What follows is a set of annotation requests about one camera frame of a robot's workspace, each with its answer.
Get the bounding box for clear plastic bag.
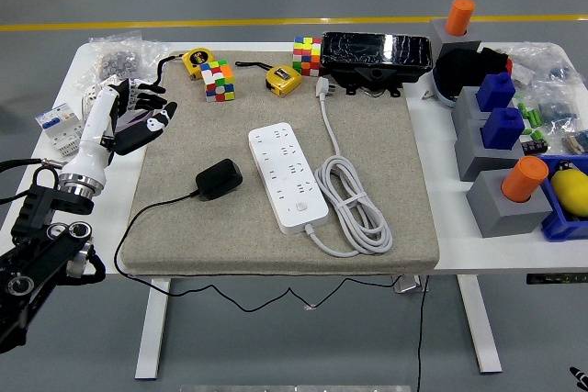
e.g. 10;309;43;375
504;41;575;88

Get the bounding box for white wall socket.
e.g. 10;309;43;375
81;77;116;118

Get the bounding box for black plug with cord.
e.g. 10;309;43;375
113;158;399;313

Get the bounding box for orange cylinder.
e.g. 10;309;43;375
445;0;476;38
500;155;550;204

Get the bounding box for small black box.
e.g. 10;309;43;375
521;130;548;155

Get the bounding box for black hanging cable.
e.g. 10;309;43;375
415;274;431;392

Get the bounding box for yellow tape measure square label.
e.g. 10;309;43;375
235;60;303;97

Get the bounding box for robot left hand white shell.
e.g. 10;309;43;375
61;78;178;185

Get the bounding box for single colourful puzzle cube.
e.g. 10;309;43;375
199;59;236;103

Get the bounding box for plastic bag of brown parts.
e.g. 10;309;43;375
560;129;588;155

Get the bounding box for blue block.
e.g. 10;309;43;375
480;106;526;151
475;71;516;113

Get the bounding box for plastic bag of metal nuts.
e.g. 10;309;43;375
73;29;169;90

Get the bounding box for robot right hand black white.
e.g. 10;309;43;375
568;365;588;391

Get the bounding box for plastic bag of blue parts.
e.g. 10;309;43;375
527;79;581;136

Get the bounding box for grey-brown mat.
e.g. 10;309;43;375
123;50;440;276

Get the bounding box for white circuit breaker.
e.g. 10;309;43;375
35;104;88;158

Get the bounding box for white table leg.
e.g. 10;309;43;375
457;274;503;375
134;277;172;380

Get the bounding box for black cloth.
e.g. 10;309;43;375
434;46;512;99

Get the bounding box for blue plastic bin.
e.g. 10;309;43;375
537;152;588;242

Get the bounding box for white and blue bowl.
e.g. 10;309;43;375
431;65;460;111

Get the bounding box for black device with cracked screen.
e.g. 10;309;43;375
319;31;434;99

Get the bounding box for grey block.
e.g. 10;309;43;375
450;86;495;127
430;17;483;61
453;118;527;182
466;170;554;240

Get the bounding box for yellow toy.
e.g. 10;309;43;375
549;160;588;218

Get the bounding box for yellow tape measure round label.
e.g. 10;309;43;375
153;47;214;82

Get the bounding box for tall colourful puzzle cube stack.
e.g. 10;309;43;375
292;36;322;77

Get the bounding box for white power strip cable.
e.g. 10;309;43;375
302;77;394;257

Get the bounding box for black table control panel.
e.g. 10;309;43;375
526;274;588;285

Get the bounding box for silver bracket under table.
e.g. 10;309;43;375
393;274;429;294

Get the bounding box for white power strip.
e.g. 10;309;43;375
247;121;331;235

